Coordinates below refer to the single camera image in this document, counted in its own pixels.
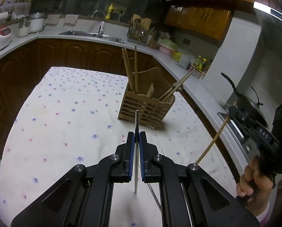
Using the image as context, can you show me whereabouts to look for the steel chopstick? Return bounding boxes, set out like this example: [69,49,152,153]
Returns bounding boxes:
[134,110,139,194]
[146,147,168,212]

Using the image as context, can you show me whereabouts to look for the bamboo chopstick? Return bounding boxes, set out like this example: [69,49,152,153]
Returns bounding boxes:
[122,48,135,91]
[162,70,195,102]
[195,114,230,165]
[158,82,179,101]
[134,45,138,93]

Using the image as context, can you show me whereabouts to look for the brown lower kitchen cabinets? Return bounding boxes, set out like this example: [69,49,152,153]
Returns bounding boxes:
[0,38,179,156]

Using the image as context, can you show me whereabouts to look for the brown kitchen cabinets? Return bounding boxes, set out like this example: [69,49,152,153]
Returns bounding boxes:
[0,38,179,156]
[165,0,282,41]

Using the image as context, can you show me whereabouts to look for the brown upper kitchen cabinets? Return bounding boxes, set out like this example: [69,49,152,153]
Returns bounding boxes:
[165,0,282,41]

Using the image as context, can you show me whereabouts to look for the steel kitchen sink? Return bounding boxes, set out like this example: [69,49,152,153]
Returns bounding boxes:
[59,30,124,44]

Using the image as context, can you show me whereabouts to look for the person's right hand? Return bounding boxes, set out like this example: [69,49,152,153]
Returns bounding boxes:
[236,156,274,217]

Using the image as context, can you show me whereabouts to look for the black wok pan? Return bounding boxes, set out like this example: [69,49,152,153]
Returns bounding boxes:
[221,72,268,128]

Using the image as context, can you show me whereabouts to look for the white floral tablecloth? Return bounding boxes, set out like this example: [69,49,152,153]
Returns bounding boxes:
[0,67,237,226]

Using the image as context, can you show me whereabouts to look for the condiment bottles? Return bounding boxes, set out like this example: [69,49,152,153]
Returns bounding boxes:
[193,55,209,73]

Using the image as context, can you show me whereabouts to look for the wooden slatted utensil holder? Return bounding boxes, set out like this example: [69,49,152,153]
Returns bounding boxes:
[118,67,175,129]

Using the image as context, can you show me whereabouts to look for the yellow cup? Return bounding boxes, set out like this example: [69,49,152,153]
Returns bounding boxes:
[171,51,182,62]

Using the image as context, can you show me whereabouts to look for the pink green lidded container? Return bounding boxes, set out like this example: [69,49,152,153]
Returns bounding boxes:
[158,39,177,56]

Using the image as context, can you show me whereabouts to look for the countertop dish rack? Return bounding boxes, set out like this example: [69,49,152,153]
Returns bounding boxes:
[127,14,152,46]

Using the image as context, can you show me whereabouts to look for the grey hanging cloth right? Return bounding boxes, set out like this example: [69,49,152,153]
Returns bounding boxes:
[64,14,79,27]

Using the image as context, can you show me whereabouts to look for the grey hanging cloth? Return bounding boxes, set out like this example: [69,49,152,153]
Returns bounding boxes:
[46,14,60,26]
[64,14,79,27]

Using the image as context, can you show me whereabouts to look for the grey hanging cloth left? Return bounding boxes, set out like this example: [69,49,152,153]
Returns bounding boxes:
[46,14,60,26]

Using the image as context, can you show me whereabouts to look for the small white canister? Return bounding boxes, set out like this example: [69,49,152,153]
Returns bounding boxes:
[17,19,30,37]

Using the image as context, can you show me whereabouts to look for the white rice cooker pot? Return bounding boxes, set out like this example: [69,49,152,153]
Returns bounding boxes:
[29,12,45,33]

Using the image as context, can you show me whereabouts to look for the yellow detergent bottle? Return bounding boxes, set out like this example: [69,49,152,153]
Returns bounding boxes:
[105,3,114,19]

